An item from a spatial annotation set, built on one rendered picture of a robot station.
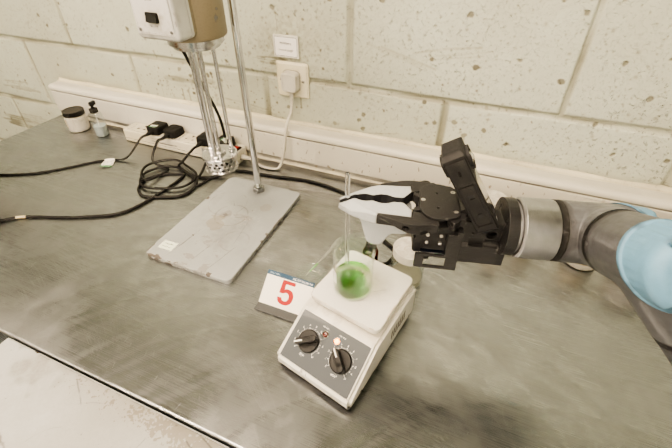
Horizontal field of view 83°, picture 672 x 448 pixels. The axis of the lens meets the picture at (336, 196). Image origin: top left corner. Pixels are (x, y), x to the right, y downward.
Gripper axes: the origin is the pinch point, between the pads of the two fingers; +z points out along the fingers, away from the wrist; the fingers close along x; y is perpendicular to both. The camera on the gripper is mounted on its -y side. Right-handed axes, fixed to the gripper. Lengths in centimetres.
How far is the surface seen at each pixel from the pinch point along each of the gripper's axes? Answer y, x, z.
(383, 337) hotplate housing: 19.5, -5.9, -5.9
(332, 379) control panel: 22.5, -11.3, 0.6
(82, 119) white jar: 21, 59, 90
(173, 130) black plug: 19, 51, 56
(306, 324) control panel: 20.2, -4.8, 5.5
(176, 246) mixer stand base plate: 24.6, 12.5, 36.1
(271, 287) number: 23.5, 4.0, 13.8
